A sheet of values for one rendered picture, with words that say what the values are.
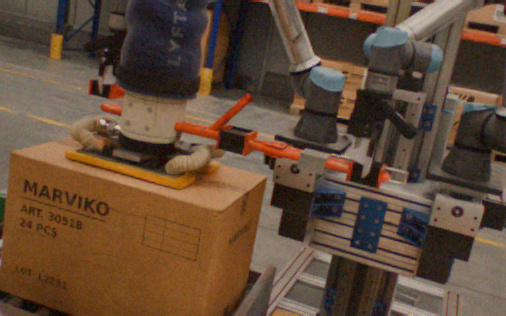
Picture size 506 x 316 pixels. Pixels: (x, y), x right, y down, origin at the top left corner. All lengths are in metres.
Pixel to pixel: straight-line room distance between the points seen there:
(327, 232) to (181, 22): 0.90
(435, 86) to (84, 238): 1.23
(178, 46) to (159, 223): 0.45
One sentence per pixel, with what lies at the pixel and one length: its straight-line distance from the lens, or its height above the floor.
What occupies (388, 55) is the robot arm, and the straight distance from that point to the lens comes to 1.49.
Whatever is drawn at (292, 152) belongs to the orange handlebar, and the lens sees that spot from 1.56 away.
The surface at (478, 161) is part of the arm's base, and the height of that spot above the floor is 1.10.
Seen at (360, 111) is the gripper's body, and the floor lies 1.23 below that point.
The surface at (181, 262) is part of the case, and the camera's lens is 1.55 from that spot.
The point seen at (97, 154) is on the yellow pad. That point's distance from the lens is 1.68.
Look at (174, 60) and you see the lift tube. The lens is 1.59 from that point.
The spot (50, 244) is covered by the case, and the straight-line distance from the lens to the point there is 1.72.
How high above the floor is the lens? 1.43
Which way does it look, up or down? 13 degrees down
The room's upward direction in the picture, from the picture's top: 11 degrees clockwise
